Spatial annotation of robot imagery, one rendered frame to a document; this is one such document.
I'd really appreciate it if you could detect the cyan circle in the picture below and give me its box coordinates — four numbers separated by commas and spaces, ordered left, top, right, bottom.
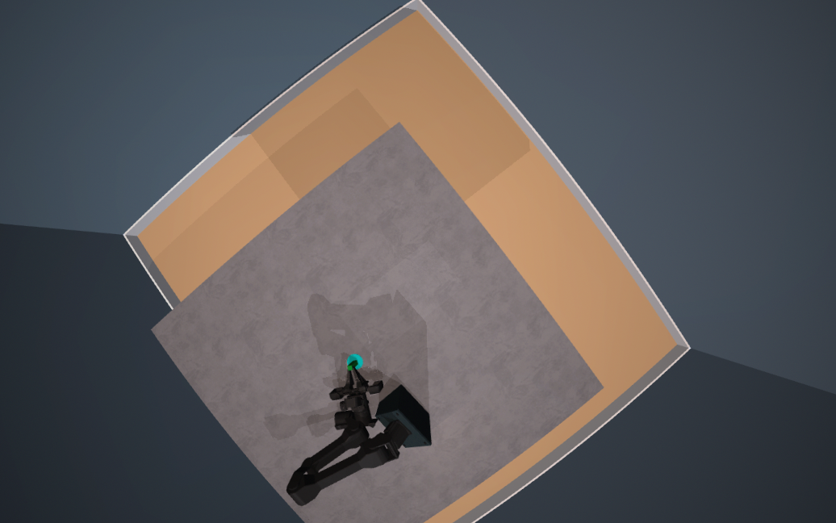
347, 354, 362, 370

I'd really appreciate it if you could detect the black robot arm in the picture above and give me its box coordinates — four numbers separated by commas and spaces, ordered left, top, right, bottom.
286, 394, 412, 506

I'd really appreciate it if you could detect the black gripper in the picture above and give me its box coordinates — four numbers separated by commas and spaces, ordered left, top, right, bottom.
329, 367, 383, 412

